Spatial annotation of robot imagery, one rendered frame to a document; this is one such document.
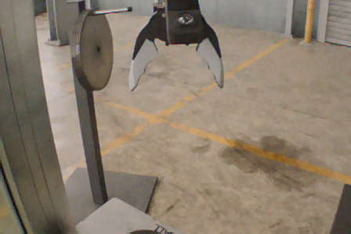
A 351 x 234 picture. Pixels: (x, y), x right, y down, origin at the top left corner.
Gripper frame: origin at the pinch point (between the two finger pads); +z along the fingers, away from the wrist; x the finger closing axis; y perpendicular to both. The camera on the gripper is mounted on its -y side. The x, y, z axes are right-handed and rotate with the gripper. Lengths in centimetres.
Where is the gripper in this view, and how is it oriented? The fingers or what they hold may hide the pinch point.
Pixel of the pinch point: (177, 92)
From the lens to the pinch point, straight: 51.0
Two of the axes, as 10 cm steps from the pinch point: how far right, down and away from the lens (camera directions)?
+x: -10.0, 0.4, -0.7
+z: 0.0, 9.1, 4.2
